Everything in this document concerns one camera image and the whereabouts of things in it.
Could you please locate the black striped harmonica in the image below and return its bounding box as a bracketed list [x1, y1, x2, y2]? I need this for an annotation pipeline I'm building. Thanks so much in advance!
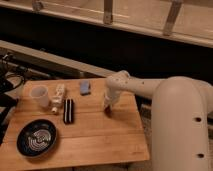
[63, 99, 74, 124]

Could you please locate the black equipment with cables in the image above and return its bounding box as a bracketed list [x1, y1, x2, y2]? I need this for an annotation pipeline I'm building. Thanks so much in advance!
[0, 53, 25, 145]

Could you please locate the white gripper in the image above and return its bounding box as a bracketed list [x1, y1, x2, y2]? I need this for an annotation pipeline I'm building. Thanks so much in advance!
[103, 88, 121, 109]

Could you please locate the dark patterned plate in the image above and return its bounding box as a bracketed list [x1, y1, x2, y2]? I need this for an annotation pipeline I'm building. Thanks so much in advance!
[16, 119, 57, 158]

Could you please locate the metal railing frame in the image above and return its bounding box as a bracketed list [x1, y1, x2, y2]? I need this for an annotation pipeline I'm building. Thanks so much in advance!
[0, 0, 213, 48]

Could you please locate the blue sponge block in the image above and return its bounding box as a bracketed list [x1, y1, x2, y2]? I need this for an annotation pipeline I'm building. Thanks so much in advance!
[80, 80, 90, 96]

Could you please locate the white plastic bottle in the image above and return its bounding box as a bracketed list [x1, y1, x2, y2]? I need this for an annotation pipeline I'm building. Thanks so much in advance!
[51, 84, 66, 114]

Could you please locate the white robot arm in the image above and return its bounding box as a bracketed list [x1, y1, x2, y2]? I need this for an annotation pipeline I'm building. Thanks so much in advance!
[104, 70, 213, 171]

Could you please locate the translucent plastic cup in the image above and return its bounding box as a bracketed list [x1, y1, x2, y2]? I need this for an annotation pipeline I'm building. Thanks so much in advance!
[30, 85, 50, 108]

